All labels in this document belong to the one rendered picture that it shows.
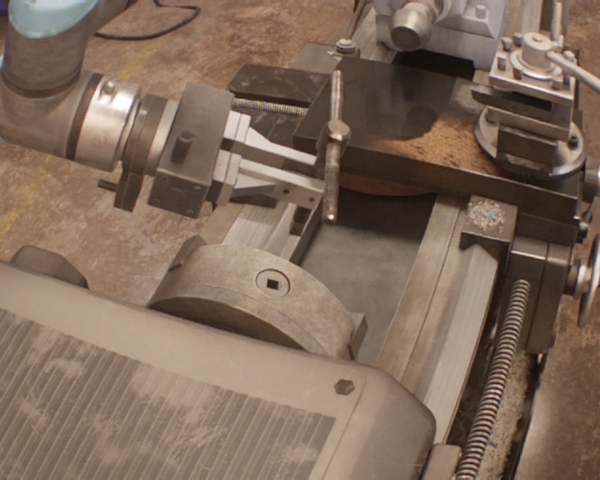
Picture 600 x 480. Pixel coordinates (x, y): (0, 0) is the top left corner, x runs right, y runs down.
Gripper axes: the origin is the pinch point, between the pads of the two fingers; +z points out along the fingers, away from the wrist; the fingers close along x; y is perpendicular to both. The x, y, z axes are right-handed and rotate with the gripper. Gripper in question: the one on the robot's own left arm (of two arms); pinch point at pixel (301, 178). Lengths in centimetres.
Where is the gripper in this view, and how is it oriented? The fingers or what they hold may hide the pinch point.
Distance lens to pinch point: 82.6
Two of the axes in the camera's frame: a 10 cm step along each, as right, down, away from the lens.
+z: 9.4, 2.9, 1.7
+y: 3.2, -6.2, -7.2
